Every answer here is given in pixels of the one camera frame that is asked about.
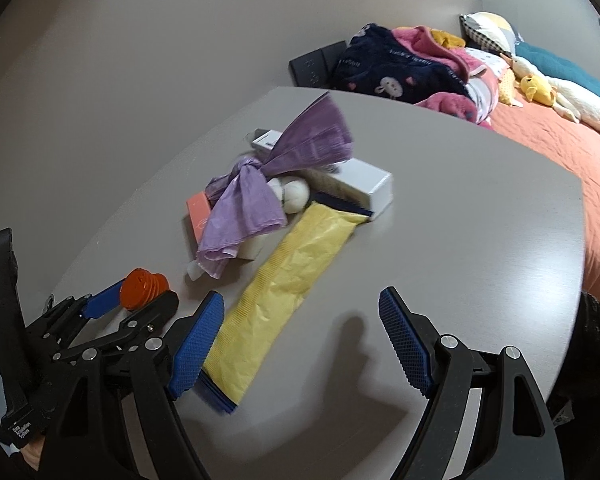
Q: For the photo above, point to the navy fleece garment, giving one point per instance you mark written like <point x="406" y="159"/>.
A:
<point x="405" y="65"/>

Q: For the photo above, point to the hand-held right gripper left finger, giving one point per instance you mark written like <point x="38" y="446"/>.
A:
<point x="197" y="345"/>

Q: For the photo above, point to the orange ribbed cap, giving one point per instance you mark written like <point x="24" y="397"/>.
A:
<point x="140" y="287"/>

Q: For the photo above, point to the small white tube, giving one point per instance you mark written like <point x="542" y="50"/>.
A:
<point x="195" y="271"/>

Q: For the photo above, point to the mustard yellow garment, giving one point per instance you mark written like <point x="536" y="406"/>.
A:
<point x="447" y="39"/>

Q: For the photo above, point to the person's left hand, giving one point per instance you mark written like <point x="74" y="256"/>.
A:
<point x="32" y="455"/>

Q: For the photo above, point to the white tissue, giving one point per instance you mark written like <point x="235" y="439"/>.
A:
<point x="295" y="195"/>

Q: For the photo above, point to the black socket panel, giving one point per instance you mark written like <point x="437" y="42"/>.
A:
<point x="310" y="67"/>

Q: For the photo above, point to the purple plastic bag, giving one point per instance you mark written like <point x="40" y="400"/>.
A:
<point x="240" y="210"/>

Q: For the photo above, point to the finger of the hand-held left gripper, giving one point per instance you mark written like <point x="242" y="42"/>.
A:
<point x="160" y="305"/>
<point x="102" y="300"/>

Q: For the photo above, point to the checkered patchwork pillow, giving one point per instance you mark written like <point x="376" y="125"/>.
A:
<point x="485" y="27"/>

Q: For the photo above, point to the yellow packet with blue edge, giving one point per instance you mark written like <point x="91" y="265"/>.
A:
<point x="290" y="280"/>

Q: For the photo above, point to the long white box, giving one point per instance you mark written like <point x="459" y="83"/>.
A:
<point x="365" y="180"/>

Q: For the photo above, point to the teal cushion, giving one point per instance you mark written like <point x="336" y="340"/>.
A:
<point x="555" y="62"/>

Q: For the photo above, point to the grey bedside table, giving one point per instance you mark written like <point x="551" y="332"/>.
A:
<point x="455" y="210"/>

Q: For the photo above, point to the yellow dotted pillow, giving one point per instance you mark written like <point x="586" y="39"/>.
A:
<point x="507" y="87"/>

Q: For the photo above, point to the white dotted pillow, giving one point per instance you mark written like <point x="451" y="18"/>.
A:
<point x="490" y="60"/>

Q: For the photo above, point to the yellow duck plush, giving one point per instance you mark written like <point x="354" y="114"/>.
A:
<point x="537" y="89"/>

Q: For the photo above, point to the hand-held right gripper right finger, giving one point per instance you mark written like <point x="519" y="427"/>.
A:
<point x="405" y="345"/>

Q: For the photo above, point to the white goose plush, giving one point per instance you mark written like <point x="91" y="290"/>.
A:
<point x="580" y="100"/>

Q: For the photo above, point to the small pink box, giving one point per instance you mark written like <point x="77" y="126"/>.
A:
<point x="197" y="215"/>

